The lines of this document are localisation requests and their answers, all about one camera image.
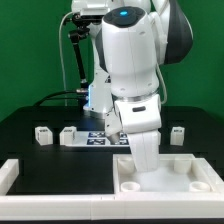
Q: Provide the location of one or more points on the white U-shaped obstacle fence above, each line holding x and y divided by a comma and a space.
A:
119, 205

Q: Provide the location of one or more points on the white marker base plate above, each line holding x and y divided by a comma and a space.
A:
97, 139

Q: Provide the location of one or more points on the camera on black mount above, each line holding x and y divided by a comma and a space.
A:
82, 20

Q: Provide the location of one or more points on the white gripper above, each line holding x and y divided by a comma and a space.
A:
144, 148

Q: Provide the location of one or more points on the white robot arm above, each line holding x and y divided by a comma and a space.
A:
131, 39

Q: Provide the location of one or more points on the white square tabletop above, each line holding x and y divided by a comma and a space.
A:
175, 173

